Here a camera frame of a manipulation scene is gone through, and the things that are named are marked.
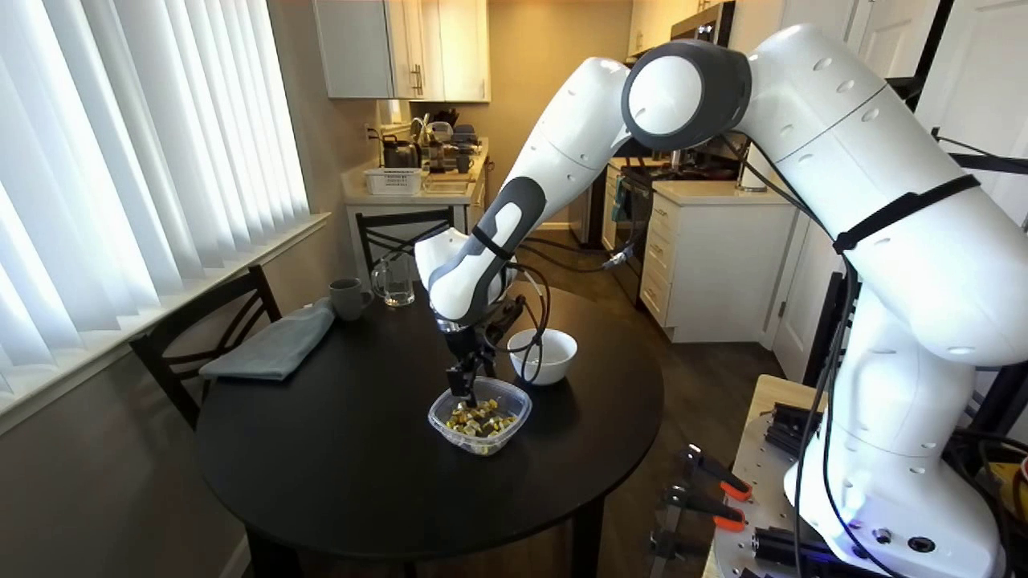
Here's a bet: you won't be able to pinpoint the black chair left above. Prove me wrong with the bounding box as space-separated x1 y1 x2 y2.
131 267 281 424

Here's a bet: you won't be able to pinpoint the white kitchen cabinet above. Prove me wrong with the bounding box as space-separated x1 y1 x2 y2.
641 179 798 343

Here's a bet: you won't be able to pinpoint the clear drinking glass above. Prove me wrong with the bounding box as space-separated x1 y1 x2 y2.
378 253 416 307

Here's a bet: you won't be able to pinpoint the dark grey mug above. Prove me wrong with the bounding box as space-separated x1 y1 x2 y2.
329 280 370 321

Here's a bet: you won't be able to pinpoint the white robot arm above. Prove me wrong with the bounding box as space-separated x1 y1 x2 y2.
416 27 1028 578

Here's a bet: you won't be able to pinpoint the clear plastic container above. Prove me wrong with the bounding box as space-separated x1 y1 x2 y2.
429 374 535 455

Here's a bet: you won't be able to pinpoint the wooden cart with clamps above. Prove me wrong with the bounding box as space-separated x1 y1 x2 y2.
647 374 857 578

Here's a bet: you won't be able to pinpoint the kitchen counter with items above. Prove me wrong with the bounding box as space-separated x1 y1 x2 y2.
340 116 489 257

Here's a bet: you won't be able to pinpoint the round black table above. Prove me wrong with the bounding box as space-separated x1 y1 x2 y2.
195 292 662 578

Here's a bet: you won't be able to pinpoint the white vertical blinds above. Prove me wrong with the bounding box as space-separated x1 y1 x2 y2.
0 0 308 370

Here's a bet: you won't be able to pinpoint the white upper cabinets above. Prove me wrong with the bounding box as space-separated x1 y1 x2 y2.
312 0 493 103

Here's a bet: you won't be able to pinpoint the black chair far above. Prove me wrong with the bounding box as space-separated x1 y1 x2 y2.
355 207 453 275

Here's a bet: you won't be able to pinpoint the grey folded cloth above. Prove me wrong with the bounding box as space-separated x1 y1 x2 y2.
202 304 333 381

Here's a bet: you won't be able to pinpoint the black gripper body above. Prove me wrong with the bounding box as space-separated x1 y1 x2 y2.
440 295 527 364

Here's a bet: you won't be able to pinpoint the black chair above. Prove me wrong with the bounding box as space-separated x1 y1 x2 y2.
355 207 453 275
131 267 281 424

